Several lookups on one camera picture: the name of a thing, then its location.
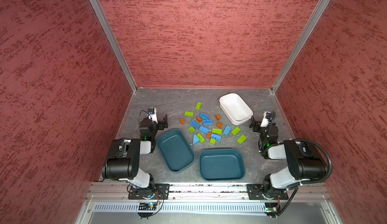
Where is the right teal bin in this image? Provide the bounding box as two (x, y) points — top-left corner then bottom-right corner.
(199, 148), (246, 181)

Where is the left controller board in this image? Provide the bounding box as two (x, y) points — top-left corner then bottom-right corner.
(138, 202), (157, 212)

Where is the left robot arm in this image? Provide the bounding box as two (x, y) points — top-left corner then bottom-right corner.
(101, 114), (168, 198)

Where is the right controller board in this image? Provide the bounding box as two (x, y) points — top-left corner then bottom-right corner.
(265, 202), (281, 213)

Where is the left aluminium corner post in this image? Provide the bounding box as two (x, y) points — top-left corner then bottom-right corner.
(89, 0), (138, 93)

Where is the green long brick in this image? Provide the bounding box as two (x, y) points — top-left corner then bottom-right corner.
(196, 133), (205, 143)
(184, 111), (194, 117)
(195, 102), (202, 110)
(212, 128), (222, 134)
(237, 134), (247, 144)
(231, 127), (241, 136)

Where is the left teal bin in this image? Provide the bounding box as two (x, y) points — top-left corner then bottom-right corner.
(157, 129), (195, 173)

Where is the teal bin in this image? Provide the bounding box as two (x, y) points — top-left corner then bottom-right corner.
(157, 129), (195, 173)
(199, 148), (246, 181)

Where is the controller board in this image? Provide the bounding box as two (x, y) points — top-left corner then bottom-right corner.
(138, 202), (157, 212)
(265, 202), (281, 213)

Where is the green long brick top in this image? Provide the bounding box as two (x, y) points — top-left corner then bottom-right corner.
(195, 102), (202, 110)

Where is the aluminium corner post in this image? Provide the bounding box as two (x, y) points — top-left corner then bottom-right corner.
(89, 0), (138, 93)
(271, 0), (331, 95)

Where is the right aluminium corner post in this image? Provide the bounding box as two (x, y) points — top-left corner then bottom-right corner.
(271, 0), (331, 95)

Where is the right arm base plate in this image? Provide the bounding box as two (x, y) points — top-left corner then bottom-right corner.
(247, 184), (289, 200)

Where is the aluminium front rail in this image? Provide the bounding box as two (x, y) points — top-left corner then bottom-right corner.
(86, 182), (332, 203)

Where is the white plastic bin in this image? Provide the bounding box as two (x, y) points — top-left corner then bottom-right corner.
(219, 93), (253, 125)

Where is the blue slope brick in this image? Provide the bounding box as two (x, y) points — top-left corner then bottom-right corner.
(192, 134), (200, 145)

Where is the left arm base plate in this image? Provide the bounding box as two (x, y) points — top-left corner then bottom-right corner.
(128, 183), (170, 200)

